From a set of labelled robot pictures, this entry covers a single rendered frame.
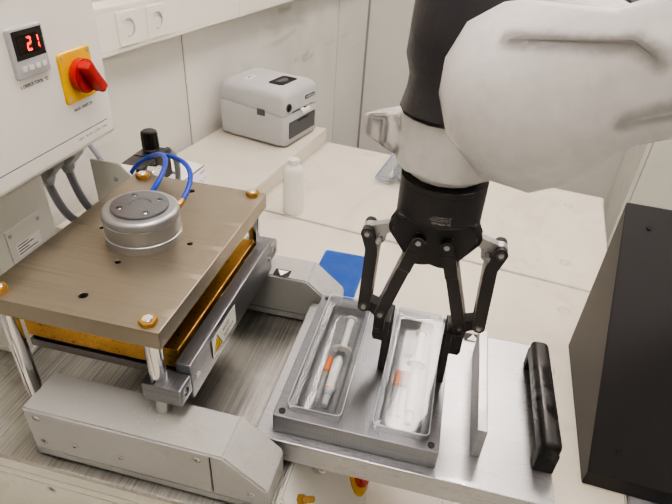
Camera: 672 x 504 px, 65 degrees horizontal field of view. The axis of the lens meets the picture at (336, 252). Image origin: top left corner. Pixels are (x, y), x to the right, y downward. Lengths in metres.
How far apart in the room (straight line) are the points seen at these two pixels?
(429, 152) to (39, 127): 0.43
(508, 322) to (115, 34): 1.02
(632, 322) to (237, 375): 0.57
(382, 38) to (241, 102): 1.56
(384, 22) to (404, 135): 2.64
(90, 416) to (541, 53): 0.49
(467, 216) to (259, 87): 1.21
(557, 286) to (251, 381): 0.78
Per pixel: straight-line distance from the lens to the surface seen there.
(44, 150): 0.67
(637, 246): 0.93
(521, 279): 1.24
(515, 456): 0.60
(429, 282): 1.16
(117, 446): 0.58
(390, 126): 0.46
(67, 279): 0.56
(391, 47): 3.07
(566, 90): 0.28
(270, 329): 0.74
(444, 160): 0.42
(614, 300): 0.90
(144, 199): 0.60
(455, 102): 0.30
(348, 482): 0.74
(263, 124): 1.62
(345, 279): 1.13
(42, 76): 0.67
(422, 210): 0.45
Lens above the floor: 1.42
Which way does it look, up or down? 34 degrees down
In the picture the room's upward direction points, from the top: 4 degrees clockwise
